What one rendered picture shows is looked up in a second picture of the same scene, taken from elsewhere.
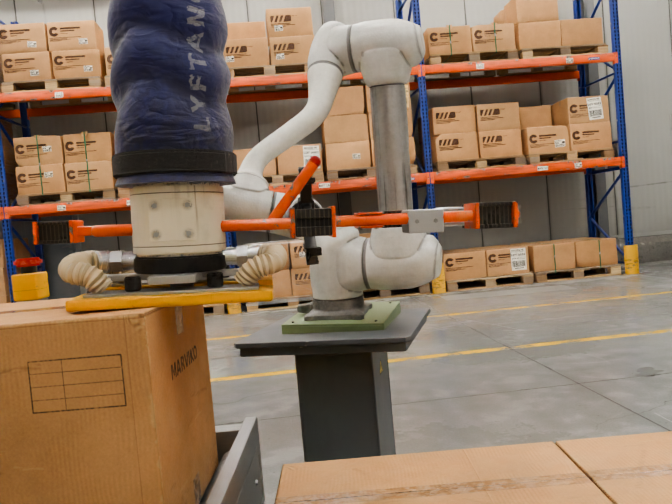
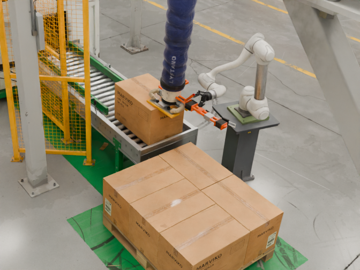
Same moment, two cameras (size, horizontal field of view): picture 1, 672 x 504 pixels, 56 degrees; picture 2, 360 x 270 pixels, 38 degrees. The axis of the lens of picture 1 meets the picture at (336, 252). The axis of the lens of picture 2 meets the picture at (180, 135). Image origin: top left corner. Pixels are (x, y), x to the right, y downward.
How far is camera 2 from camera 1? 3.94 m
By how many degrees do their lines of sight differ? 54
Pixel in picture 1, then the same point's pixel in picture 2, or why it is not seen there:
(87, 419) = (143, 120)
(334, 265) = (241, 99)
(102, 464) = (144, 127)
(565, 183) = not seen: outside the picture
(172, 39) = (169, 65)
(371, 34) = (256, 49)
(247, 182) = (205, 78)
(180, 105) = (167, 77)
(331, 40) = (250, 43)
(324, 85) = (242, 56)
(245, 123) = not seen: outside the picture
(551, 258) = not seen: outside the picture
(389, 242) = (250, 104)
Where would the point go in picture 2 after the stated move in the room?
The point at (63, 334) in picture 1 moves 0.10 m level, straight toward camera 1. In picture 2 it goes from (142, 106) to (137, 111)
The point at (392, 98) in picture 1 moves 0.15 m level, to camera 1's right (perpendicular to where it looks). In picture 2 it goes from (259, 68) to (271, 75)
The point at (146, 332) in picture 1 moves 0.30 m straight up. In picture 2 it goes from (151, 113) to (152, 84)
